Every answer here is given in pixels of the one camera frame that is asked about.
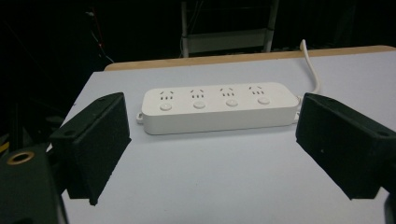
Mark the white power strip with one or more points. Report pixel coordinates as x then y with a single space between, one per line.
218 107

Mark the metal stand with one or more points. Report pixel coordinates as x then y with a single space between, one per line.
227 29

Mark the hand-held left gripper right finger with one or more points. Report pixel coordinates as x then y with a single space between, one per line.
345 146

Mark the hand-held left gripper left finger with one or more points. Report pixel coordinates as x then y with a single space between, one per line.
93 146

